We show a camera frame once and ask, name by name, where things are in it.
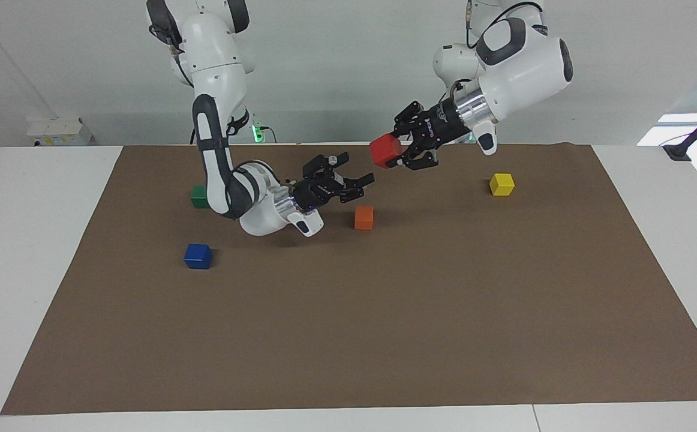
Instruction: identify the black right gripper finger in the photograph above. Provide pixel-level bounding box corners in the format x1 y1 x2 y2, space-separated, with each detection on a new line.
302 152 350 179
340 173 375 203

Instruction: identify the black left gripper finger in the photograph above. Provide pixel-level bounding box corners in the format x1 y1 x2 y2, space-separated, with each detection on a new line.
392 101 424 136
401 141 439 172

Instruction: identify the red wooden block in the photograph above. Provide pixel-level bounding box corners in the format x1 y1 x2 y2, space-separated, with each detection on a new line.
369 133 403 169

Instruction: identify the yellow wooden block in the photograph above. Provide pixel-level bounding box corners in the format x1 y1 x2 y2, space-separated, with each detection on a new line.
489 173 515 197

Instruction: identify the blue wooden block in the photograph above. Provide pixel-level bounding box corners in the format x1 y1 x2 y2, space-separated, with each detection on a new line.
184 243 213 269

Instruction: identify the brown table mat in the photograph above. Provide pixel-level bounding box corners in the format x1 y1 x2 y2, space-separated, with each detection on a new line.
1 143 697 416

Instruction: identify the white box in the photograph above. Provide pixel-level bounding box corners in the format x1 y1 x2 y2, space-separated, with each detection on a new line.
26 117 94 146

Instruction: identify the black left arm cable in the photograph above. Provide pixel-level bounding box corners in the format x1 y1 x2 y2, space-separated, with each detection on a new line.
465 0 544 49

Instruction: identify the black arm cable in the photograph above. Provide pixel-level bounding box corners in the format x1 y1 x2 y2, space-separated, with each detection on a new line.
169 36 196 91
465 0 544 49

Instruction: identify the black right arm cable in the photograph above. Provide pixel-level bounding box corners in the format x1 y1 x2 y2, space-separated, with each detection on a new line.
169 36 196 91

